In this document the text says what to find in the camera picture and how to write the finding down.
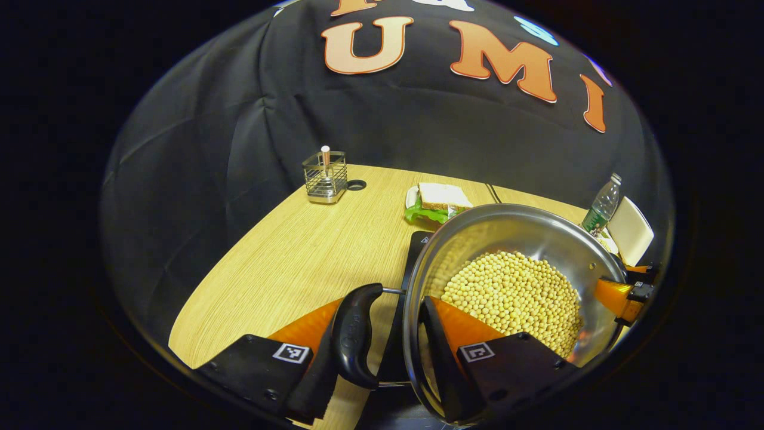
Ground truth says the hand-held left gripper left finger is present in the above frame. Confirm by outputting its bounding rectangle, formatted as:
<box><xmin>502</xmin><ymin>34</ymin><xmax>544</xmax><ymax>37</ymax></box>
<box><xmin>194</xmin><ymin>297</ymin><xmax>359</xmax><ymax>426</ymax></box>

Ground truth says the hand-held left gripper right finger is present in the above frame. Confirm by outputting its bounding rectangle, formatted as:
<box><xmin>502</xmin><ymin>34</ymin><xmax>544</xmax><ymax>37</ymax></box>
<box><xmin>418</xmin><ymin>296</ymin><xmax>580</xmax><ymax>425</ymax></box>

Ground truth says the black induction cooktop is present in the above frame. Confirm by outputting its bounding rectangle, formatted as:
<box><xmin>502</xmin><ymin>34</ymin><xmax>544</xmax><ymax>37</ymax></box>
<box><xmin>373</xmin><ymin>231</ymin><xmax>454</xmax><ymax>430</ymax></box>

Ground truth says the steel pot with soybeans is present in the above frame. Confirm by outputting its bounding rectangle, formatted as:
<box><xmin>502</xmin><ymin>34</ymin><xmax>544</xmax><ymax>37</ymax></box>
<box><xmin>331</xmin><ymin>203</ymin><xmax>627</xmax><ymax>426</ymax></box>

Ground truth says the white toaster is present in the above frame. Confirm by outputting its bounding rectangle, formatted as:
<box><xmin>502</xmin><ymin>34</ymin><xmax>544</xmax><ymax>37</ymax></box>
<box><xmin>606</xmin><ymin>196</ymin><xmax>655</xmax><ymax>267</ymax></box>

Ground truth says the clear plastic water bottle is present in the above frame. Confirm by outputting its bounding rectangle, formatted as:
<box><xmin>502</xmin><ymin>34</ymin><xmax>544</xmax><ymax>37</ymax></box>
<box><xmin>581</xmin><ymin>173</ymin><xmax>622</xmax><ymax>234</ymax></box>

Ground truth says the sandwich on white plate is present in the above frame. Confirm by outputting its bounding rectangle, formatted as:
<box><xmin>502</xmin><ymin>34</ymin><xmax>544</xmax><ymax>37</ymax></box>
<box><xmin>405</xmin><ymin>182</ymin><xmax>474</xmax><ymax>225</ymax></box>

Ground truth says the wire mesh holder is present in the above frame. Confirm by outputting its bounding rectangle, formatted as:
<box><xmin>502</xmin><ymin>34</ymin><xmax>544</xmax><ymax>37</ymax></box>
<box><xmin>302</xmin><ymin>150</ymin><xmax>349</xmax><ymax>205</ymax></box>

